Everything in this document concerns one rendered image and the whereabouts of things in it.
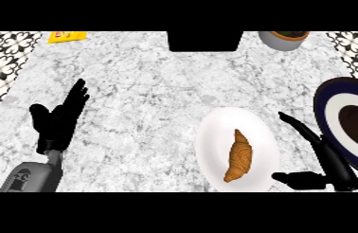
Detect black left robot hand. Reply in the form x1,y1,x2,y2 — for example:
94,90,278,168
28,78,90,155

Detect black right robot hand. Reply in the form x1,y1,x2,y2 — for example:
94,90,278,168
270,111,358,192

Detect dark blue rimmed plate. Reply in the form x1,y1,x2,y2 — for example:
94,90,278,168
313,76,358,170

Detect brown croissant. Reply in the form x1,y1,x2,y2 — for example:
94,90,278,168
221,128,254,184

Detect white oval plate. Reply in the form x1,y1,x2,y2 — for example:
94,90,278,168
193,107,282,193

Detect yellow packet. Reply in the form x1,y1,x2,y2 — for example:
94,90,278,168
45,31,90,45

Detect black appliance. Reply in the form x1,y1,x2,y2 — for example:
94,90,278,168
165,31,244,53

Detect grey plant pot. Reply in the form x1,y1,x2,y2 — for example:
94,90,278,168
257,31,312,52

